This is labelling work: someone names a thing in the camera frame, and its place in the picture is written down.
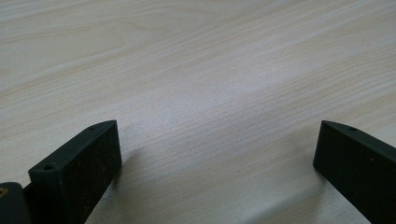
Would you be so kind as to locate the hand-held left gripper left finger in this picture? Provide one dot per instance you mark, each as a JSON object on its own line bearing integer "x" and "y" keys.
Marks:
{"x": 77, "y": 174}

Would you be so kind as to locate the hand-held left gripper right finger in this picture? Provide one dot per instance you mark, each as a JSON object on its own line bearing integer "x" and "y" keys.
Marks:
{"x": 358, "y": 168}

